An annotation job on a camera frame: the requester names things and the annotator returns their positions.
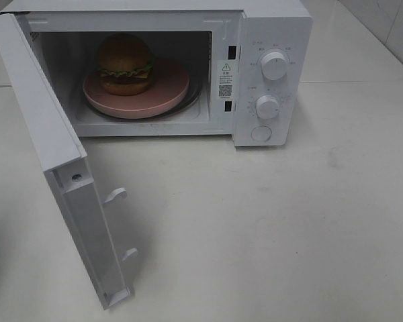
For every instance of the white round door button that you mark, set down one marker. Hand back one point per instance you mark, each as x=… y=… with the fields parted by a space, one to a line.
x=261 y=134

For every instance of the pink round plate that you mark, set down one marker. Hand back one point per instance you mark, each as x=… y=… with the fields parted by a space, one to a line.
x=164 y=68

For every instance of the toy burger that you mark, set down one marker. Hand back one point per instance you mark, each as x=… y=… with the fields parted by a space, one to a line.
x=125 y=65

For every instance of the white microwave door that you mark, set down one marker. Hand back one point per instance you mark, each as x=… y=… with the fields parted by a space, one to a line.
x=63 y=160

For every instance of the glass microwave turntable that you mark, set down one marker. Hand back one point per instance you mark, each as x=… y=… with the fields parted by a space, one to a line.
x=161 y=98

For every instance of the white lower dial knob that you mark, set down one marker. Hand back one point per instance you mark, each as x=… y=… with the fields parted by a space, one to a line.
x=267 y=107

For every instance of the white dial knob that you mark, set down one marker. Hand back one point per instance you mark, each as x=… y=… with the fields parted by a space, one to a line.
x=267 y=107
x=274 y=64

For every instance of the white upper dial knob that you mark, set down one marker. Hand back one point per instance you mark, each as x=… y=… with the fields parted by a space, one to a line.
x=274 y=64

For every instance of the white microwave oven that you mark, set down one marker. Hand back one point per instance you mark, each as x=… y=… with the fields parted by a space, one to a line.
x=219 y=43

